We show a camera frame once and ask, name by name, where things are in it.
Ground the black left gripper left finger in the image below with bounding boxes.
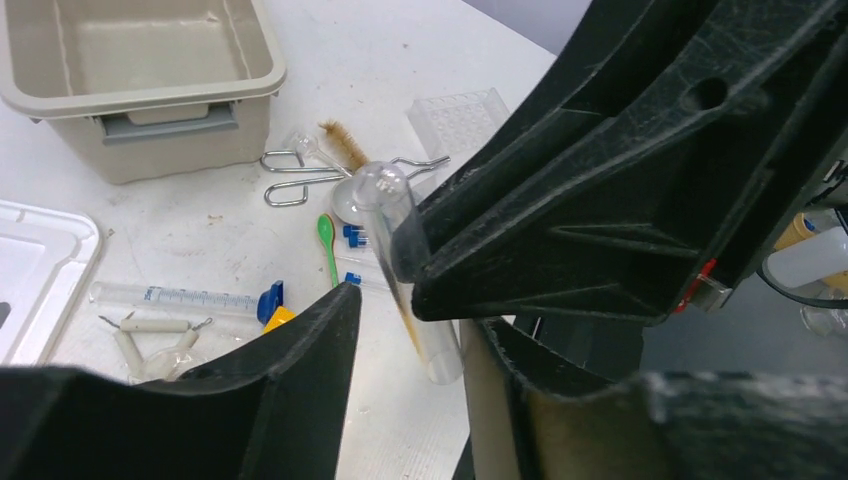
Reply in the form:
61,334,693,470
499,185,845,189
1,283,362,479

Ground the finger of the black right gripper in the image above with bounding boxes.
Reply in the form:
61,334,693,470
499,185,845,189
412,1,847,325

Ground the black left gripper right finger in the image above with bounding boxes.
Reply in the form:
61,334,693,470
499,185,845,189
460,318,847,479

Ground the large clear test tube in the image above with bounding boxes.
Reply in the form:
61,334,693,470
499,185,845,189
353,162,464,385

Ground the yellow test tube rack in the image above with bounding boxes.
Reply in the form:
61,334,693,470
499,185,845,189
262,306,297,334

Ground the graduated cylinder blue base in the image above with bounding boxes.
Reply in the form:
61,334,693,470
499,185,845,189
88,281,285,325

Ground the clear watch glass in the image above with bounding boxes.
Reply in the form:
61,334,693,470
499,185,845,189
128,348,205,384

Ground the blue capped test tube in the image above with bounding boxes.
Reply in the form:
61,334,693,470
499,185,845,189
344,271,391,293
342,224,371,249

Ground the white evaporating dish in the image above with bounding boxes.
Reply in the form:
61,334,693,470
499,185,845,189
330,179,365,227

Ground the brown test tube brush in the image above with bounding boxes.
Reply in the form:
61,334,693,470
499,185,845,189
318,119,369,171

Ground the small glass flask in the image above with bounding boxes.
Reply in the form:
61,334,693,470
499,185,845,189
284,131,353,177

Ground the white bin lid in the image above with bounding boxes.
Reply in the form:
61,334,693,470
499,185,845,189
1,200,102,366

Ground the beige plastic bin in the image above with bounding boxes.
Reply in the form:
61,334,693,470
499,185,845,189
1,1,287,184

